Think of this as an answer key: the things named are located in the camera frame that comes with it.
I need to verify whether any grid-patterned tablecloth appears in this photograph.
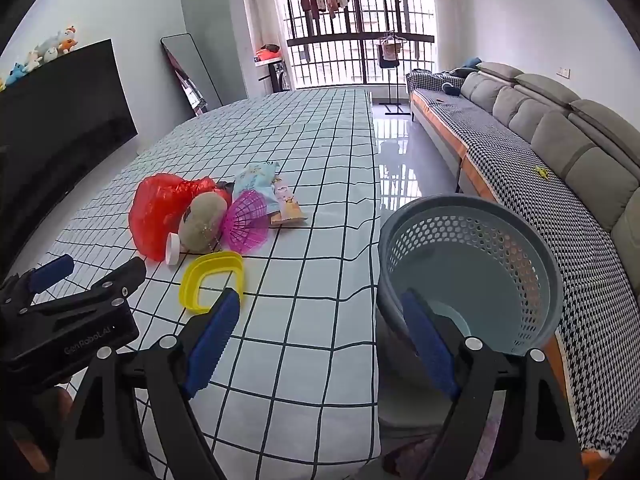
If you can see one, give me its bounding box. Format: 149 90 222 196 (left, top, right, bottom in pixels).
32 88 381 479

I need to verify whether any small yellow toy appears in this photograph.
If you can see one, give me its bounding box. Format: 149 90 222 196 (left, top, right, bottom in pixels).
534 166 549 180

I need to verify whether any beige round felt pouch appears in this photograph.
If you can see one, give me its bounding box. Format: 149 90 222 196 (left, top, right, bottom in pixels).
178 192 228 252

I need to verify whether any light blue wipes packet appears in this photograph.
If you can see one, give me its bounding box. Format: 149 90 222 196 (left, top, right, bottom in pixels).
232 162 280 214

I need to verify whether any person's left hand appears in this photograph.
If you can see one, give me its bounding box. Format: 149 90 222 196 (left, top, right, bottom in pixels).
9 386 74 476

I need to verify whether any houndstooth sofa cover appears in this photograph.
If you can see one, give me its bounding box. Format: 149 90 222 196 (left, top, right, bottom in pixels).
407 70 639 455

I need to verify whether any blue cushion on sofa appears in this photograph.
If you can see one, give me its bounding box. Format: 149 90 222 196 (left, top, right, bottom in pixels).
448 58 482 79

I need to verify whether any leaning floor mirror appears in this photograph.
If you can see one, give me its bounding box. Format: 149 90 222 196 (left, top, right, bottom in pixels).
160 32 222 116

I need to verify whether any black flat television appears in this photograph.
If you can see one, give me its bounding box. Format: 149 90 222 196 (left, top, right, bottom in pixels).
1 40 138 275

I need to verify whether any orange item on shelf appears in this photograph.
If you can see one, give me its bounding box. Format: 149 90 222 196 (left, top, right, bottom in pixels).
254 44 281 63

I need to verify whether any row of plush toys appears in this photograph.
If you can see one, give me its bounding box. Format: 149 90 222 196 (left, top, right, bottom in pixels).
1 25 78 90

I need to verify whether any grey perforated trash basket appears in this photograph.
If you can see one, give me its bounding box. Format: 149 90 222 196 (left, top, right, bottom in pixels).
378 194 563 356

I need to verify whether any pink plastic mesh cone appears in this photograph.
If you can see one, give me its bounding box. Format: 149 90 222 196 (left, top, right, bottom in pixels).
220 191 270 255

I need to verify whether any pink snack stick wrapper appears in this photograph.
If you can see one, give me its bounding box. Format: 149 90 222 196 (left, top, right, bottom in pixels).
270 177 307 226

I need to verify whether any grey sectional sofa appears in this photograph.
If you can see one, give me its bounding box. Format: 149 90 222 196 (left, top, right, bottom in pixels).
459 60 640 281

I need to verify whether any black clothes stand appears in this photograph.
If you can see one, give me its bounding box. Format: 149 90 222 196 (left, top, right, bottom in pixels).
378 32 411 117

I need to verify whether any red plastic bag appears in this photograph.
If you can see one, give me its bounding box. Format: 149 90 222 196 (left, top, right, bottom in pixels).
128 174 231 261

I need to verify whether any yellow plastic ring lid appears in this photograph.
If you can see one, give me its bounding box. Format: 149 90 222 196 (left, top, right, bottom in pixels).
178 250 245 315

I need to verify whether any small dark grey scrap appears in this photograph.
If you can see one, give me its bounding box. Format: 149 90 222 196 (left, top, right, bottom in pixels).
216 181 234 194

